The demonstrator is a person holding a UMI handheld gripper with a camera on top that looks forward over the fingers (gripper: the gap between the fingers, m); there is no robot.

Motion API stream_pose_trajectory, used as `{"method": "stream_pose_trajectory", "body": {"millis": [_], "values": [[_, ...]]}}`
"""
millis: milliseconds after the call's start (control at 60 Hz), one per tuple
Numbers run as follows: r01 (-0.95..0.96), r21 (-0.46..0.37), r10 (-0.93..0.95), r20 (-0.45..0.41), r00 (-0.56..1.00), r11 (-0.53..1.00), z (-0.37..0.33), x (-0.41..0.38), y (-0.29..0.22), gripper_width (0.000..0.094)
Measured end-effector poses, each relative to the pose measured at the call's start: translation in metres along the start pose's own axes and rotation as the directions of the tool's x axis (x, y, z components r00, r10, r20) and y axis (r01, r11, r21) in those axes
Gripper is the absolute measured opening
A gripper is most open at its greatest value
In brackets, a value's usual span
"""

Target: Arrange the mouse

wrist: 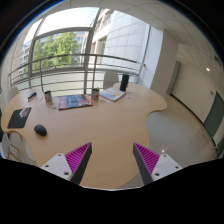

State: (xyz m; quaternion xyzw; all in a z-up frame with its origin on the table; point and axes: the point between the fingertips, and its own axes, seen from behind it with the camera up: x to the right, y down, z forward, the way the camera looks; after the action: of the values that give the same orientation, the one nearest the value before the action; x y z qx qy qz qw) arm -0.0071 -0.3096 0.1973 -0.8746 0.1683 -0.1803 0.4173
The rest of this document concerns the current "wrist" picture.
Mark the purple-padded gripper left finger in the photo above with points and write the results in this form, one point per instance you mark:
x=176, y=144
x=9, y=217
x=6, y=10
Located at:
x=70, y=166

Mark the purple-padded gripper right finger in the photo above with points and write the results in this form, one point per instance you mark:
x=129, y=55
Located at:
x=153, y=166

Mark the black computer mouse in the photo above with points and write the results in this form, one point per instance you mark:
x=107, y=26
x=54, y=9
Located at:
x=41, y=130

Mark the black mouse pad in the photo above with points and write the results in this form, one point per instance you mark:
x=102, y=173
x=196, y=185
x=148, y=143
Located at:
x=19, y=117

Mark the red and blue magazine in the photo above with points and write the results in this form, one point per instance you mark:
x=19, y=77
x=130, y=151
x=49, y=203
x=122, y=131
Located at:
x=74, y=101

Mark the patterned mug left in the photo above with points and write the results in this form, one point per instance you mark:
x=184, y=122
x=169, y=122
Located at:
x=48, y=96

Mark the patterned mug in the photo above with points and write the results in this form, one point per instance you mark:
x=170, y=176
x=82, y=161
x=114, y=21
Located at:
x=95, y=93
x=48, y=96

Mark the patterned mug centre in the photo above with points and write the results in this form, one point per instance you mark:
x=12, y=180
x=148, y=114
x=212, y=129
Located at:
x=95, y=93

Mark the small dark blue box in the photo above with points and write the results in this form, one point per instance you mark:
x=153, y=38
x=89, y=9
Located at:
x=31, y=96

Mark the light blue booklet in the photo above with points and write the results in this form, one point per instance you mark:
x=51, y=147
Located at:
x=112, y=94

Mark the black cylindrical speaker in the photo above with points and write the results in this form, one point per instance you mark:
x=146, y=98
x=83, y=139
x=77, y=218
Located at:
x=124, y=82

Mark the metal window railing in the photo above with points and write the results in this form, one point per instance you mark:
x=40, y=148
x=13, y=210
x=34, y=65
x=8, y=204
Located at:
x=71, y=72

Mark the white chair far left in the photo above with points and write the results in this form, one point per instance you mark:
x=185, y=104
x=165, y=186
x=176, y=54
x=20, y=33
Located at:
x=12, y=93

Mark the white chair behind table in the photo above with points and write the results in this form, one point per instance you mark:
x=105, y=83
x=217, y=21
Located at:
x=110, y=78

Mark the grey door right wall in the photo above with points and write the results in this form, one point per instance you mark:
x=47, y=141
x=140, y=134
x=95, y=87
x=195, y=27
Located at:
x=215, y=116

